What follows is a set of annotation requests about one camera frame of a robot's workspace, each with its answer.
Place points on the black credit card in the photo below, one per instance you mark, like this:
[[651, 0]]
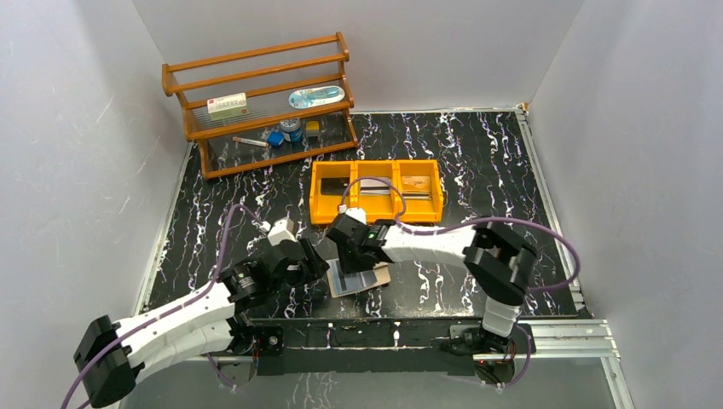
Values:
[[334, 186]]

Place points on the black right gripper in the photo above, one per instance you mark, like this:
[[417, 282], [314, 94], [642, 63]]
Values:
[[346, 265]]

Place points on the gold credit card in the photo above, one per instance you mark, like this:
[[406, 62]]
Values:
[[416, 187]]

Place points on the white medicine box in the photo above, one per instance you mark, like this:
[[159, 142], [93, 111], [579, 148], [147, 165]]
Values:
[[225, 107]]

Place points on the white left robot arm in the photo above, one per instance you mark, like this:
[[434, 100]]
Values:
[[114, 356]]

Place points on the white tube stick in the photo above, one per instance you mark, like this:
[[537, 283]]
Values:
[[251, 142]]

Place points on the silver credit card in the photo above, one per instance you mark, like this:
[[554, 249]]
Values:
[[374, 186]]

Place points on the yellow small box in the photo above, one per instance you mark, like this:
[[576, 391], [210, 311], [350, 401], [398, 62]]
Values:
[[312, 129]]

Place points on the blue small container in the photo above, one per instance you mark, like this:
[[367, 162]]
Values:
[[275, 139]]

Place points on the round silver tin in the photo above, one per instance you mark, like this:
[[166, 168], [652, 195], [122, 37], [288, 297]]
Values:
[[292, 129]]

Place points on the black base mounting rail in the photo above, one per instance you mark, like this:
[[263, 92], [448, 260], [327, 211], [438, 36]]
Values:
[[275, 347]]

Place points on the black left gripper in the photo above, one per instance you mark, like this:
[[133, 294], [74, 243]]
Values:
[[308, 262]]

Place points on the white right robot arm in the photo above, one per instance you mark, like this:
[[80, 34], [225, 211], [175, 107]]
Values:
[[498, 259]]

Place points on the yellow three-compartment plastic bin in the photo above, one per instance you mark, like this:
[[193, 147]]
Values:
[[324, 208]]

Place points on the wooden shelf rack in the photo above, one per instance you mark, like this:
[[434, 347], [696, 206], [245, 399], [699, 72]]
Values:
[[267, 76]]

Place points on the oval blue blister pack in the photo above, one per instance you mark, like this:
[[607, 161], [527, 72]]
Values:
[[315, 97]]

